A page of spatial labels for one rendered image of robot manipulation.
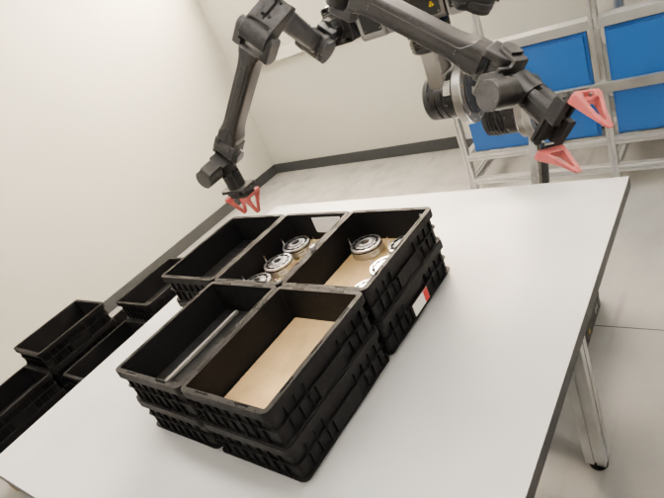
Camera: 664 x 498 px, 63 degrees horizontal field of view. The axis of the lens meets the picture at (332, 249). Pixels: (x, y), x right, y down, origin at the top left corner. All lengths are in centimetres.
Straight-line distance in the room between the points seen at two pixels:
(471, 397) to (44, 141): 370
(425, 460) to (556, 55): 241
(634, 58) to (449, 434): 231
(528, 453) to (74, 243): 376
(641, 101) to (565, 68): 40
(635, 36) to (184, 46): 361
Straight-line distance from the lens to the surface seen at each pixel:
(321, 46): 168
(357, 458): 128
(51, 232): 437
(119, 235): 460
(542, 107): 105
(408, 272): 150
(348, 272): 164
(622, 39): 311
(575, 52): 316
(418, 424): 129
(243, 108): 150
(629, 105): 322
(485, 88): 104
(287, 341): 147
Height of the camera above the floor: 162
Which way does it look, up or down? 26 degrees down
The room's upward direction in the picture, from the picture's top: 24 degrees counter-clockwise
